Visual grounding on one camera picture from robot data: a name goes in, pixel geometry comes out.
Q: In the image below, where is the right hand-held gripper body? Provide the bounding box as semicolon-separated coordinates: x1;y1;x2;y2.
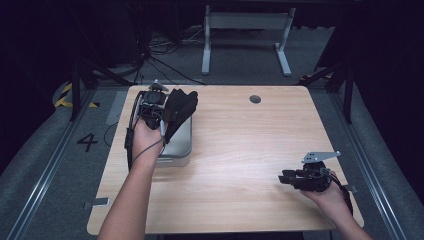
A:
293;150;342;193

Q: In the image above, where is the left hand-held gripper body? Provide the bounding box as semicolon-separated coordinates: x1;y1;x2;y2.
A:
134;79;170;132

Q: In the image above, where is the black glove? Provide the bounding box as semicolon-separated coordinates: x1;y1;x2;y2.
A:
161;87;200;145

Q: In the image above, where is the grey plastic bin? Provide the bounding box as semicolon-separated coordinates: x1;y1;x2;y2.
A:
155;115;194;168

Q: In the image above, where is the person's left hand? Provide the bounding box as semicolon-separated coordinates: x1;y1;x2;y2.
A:
130;117;168;165

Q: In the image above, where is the person's right hand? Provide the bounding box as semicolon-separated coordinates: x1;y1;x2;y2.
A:
299;181;353;226

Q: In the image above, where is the grey floor tape strip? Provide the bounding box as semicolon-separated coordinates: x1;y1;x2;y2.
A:
105;90;129;127

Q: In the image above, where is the black metal stand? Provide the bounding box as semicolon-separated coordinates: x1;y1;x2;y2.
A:
68;57;135;122
299;60;355;125

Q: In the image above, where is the yellow black hazard tape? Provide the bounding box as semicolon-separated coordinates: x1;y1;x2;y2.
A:
54;82;101;109

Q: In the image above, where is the thin grey left gripper cable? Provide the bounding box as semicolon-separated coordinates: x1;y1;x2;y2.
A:
130;119;168;165

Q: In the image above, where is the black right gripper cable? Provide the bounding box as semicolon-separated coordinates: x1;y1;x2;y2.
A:
320;168;355;216

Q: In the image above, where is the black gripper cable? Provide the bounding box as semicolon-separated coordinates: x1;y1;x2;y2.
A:
320;168;355;216
123;89;148;172

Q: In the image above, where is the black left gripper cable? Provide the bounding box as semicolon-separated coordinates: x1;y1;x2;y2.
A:
123;89;148;172

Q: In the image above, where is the bundle of black floor cables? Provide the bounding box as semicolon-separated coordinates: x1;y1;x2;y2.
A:
132;26;207;86

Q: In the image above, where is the thin black floor cable loop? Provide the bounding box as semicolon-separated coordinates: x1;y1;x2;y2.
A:
103;121;120;148

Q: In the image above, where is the grey metal desk frame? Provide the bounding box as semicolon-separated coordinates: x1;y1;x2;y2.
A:
201;4;297;77

